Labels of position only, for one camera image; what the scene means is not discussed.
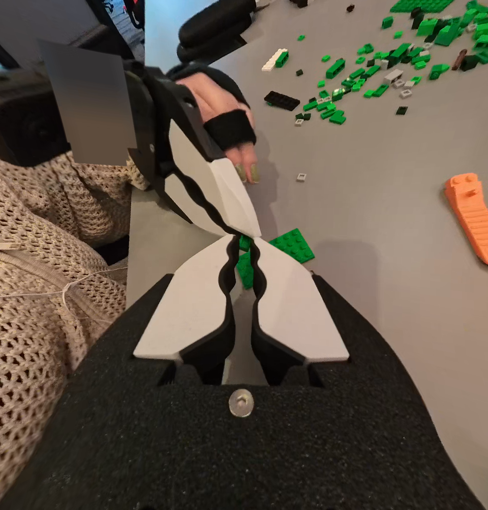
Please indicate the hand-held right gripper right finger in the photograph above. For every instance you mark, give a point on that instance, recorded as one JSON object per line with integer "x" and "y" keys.
{"x": 296, "y": 318}

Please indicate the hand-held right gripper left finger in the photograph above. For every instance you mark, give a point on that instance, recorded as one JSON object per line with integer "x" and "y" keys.
{"x": 188, "y": 310}

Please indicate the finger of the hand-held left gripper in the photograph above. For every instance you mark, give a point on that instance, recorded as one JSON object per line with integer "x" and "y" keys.
{"x": 232, "y": 195}
{"x": 184, "y": 199}

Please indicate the green lego base plate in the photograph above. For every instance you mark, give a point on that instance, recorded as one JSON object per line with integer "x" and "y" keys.
{"x": 294, "y": 245}

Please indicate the black lego plate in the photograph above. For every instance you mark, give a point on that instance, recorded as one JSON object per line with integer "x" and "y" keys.
{"x": 282, "y": 100}

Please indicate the white lego plate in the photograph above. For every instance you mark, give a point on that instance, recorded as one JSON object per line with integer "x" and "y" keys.
{"x": 270, "y": 61}

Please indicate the pile of loose lego pieces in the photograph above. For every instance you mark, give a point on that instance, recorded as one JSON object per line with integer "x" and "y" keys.
{"x": 335, "y": 68}

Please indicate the grey lego brick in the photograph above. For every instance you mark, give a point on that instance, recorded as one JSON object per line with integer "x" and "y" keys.
{"x": 393, "y": 75}

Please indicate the orange lego brick separator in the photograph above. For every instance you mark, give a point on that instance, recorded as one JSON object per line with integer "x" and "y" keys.
{"x": 473, "y": 215}

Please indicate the brown lego bar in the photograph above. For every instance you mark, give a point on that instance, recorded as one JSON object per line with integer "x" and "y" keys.
{"x": 459, "y": 59}

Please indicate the long green studded lego plate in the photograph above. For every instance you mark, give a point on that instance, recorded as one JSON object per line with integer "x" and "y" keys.
{"x": 423, "y": 4}

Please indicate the person's left hand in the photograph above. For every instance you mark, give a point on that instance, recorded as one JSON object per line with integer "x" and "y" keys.
{"x": 216, "y": 95}

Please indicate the black padded object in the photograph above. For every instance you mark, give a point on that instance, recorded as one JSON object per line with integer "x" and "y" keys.
{"x": 212, "y": 28}

